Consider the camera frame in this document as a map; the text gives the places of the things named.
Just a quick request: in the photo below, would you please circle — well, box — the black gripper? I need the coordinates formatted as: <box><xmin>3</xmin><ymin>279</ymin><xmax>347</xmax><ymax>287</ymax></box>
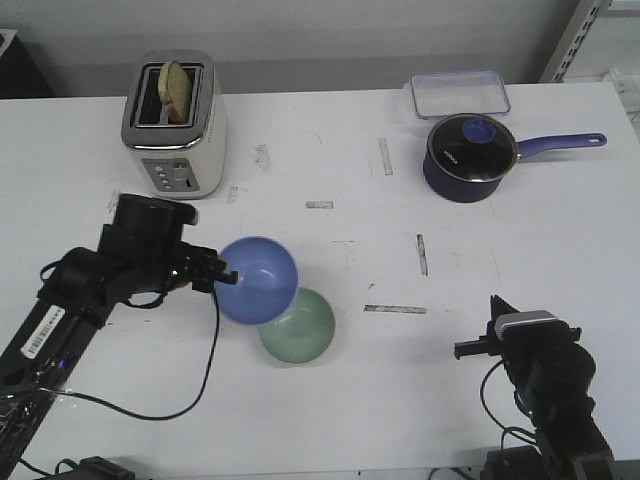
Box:
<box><xmin>98</xmin><ymin>194</ymin><xmax>238</xmax><ymax>293</ymax></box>
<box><xmin>454</xmin><ymin>295</ymin><xmax>582</xmax><ymax>359</ymax></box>

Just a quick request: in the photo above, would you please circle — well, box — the blue bowl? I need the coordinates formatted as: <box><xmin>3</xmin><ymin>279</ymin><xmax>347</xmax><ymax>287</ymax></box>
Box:
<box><xmin>216</xmin><ymin>236</ymin><xmax>299</xmax><ymax>326</ymax></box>

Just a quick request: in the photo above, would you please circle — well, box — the green bowl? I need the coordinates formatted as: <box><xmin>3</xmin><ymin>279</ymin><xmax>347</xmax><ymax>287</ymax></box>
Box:
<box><xmin>258</xmin><ymin>288</ymin><xmax>336</xmax><ymax>364</ymax></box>

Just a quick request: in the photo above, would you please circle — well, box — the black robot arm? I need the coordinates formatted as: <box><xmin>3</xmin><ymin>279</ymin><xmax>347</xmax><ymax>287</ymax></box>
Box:
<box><xmin>454</xmin><ymin>295</ymin><xmax>620</xmax><ymax>479</ymax></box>
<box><xmin>1</xmin><ymin>194</ymin><xmax>238</xmax><ymax>478</ymax></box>

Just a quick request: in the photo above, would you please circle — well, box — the glass pot lid blue knob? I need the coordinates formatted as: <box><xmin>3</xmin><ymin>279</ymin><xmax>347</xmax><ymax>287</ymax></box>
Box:
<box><xmin>427</xmin><ymin>113</ymin><xmax>518</xmax><ymax>183</ymax></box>

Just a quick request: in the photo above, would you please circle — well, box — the white chrome toaster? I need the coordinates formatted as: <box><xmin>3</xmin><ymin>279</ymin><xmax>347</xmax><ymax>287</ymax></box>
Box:
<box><xmin>121</xmin><ymin>49</ymin><xmax>228</xmax><ymax>199</ymax></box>

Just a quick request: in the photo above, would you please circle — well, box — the slice of toast bread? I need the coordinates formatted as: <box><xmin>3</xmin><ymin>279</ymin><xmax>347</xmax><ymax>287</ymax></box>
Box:
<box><xmin>157</xmin><ymin>61</ymin><xmax>192</xmax><ymax>124</ymax></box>

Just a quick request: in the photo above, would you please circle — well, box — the clear plastic food container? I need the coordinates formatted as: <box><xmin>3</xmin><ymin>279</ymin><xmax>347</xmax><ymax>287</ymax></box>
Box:
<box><xmin>408</xmin><ymin>70</ymin><xmax>511</xmax><ymax>120</ymax></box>

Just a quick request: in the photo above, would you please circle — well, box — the dark object at left edge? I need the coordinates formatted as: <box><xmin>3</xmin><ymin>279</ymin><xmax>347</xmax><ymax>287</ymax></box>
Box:
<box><xmin>1</xmin><ymin>29</ymin><xmax>55</xmax><ymax>100</ymax></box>

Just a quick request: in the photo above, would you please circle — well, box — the grey metal shelf upright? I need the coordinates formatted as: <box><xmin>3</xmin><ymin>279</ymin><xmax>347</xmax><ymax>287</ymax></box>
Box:
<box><xmin>539</xmin><ymin>0</ymin><xmax>604</xmax><ymax>83</ymax></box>

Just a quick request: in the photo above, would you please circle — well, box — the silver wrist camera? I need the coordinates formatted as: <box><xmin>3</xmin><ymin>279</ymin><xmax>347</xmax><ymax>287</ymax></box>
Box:
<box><xmin>494</xmin><ymin>310</ymin><xmax>558</xmax><ymax>340</ymax></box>

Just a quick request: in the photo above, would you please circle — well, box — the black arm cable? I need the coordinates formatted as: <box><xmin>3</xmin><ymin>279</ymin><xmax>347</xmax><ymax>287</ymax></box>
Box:
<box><xmin>39</xmin><ymin>292</ymin><xmax>221</xmax><ymax>421</ymax></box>
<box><xmin>479</xmin><ymin>359</ymin><xmax>541</xmax><ymax>451</ymax></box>

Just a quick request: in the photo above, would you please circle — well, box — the blue saucepan with handle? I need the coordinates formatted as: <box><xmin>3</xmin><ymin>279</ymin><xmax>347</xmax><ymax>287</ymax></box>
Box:
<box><xmin>422</xmin><ymin>113</ymin><xmax>607</xmax><ymax>203</ymax></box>

